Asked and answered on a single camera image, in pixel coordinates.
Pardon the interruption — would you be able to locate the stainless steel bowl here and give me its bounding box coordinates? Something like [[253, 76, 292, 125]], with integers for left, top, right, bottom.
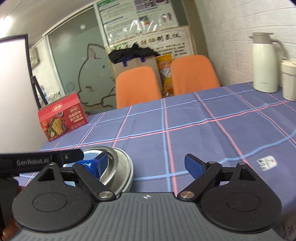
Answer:
[[62, 146, 134, 198]]

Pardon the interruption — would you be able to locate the white plastic bowl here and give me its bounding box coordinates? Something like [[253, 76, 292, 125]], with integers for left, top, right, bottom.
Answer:
[[63, 150, 102, 167]]

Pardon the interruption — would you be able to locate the person's left hand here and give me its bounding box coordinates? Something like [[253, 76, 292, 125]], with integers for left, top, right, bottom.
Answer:
[[1, 179, 22, 240]]

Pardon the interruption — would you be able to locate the blue plaid tablecloth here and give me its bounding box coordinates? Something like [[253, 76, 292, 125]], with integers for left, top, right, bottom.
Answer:
[[16, 81, 296, 235]]

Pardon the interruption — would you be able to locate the red cracker box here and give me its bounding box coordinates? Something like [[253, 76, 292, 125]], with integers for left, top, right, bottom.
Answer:
[[38, 92, 88, 141]]

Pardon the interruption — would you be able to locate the small white paper scrap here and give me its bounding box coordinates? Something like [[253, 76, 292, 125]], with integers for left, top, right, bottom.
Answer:
[[257, 155, 278, 171]]

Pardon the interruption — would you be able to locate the left orange chair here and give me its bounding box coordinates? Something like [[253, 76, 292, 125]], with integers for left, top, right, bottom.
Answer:
[[115, 66, 162, 109]]

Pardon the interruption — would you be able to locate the orange chair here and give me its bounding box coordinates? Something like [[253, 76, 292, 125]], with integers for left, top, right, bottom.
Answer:
[[115, 66, 162, 109], [171, 55, 221, 95]]

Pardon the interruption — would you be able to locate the right orange chair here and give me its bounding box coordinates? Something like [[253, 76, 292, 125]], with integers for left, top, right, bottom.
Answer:
[[171, 55, 221, 95]]

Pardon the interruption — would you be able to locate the yellow snack bag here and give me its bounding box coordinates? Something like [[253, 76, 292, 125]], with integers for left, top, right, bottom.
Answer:
[[156, 54, 174, 93]]

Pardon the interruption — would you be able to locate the cardboard box blue tape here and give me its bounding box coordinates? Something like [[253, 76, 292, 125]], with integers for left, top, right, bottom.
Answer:
[[114, 56, 163, 90]]

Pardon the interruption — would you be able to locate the black cloth on box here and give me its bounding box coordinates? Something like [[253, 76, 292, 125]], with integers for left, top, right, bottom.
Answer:
[[108, 43, 159, 64]]

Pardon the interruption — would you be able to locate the white cup with label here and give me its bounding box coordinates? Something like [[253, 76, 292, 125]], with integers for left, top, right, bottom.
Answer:
[[281, 59, 296, 101]]

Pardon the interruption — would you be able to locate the white thermos jug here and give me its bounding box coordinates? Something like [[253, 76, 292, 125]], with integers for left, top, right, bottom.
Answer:
[[250, 32, 287, 93]]

